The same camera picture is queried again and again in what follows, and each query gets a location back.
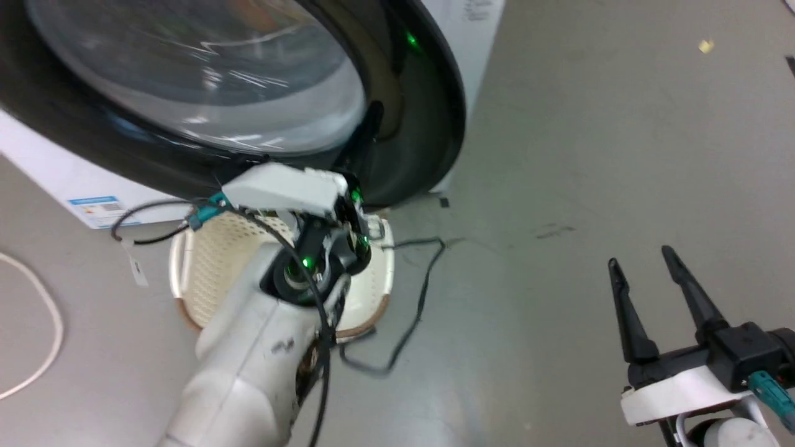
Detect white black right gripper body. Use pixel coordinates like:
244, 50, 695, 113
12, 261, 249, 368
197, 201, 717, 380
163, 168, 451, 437
620, 328, 795, 428

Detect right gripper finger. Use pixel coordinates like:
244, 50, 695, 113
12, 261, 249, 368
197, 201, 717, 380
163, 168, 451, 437
607, 257, 660, 366
661, 245, 731, 346

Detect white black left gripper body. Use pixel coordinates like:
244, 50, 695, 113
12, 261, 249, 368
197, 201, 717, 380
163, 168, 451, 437
221, 163, 375, 275

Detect black round glass washer door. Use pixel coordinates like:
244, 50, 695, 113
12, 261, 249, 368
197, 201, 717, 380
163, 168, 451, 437
0, 0, 468, 209

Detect white washing machine body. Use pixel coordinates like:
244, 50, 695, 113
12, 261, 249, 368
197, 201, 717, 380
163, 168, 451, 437
0, 0, 507, 230

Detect cream woven laundry basket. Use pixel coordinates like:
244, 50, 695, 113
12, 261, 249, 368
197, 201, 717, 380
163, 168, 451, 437
169, 210, 396, 343

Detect blue energy label sticker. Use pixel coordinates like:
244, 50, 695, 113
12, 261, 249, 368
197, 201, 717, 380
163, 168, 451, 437
66, 196, 129, 230

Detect teal plug left arm cable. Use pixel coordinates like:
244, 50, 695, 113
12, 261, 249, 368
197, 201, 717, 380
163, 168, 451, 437
111, 191, 339, 447

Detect teal plug arm cable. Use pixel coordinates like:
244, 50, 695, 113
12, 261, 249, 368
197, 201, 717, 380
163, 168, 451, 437
748, 371, 795, 434
111, 191, 339, 447

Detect teal plug right arm cable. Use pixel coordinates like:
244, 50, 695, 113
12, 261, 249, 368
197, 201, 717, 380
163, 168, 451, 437
748, 371, 795, 434

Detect white paper cable tag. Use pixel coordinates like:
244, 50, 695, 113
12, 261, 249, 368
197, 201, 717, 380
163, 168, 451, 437
120, 238, 150, 288

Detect thin black floor cable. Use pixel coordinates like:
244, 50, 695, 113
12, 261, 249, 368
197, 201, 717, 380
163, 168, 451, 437
338, 237, 449, 377

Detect white floor cable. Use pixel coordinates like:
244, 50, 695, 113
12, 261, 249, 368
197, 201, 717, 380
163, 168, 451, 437
0, 251, 65, 402

